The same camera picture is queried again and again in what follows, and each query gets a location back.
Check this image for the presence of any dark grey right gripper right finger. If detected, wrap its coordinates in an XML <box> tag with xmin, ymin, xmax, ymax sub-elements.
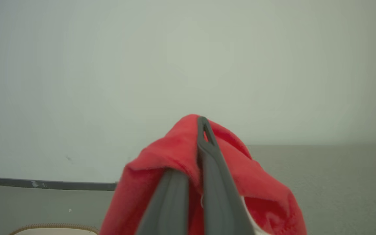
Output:
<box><xmin>196</xmin><ymin>116</ymin><xmax>256</xmax><ymax>235</ymax></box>

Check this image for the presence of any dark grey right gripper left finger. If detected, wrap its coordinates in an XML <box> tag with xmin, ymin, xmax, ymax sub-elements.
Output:
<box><xmin>136</xmin><ymin>168</ymin><xmax>190</xmax><ymax>235</ymax></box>

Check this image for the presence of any red and white cloth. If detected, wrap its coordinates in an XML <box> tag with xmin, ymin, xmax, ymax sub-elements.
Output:
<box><xmin>99</xmin><ymin>114</ymin><xmax>307</xmax><ymax>235</ymax></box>

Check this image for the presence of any black baseboard strip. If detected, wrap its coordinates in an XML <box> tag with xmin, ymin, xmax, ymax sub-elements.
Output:
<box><xmin>0</xmin><ymin>177</ymin><xmax>118</xmax><ymax>191</ymax></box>

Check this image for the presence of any cream perforated laundry basket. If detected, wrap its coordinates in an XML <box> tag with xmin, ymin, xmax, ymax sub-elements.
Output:
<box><xmin>9</xmin><ymin>223</ymin><xmax>100</xmax><ymax>235</ymax></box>

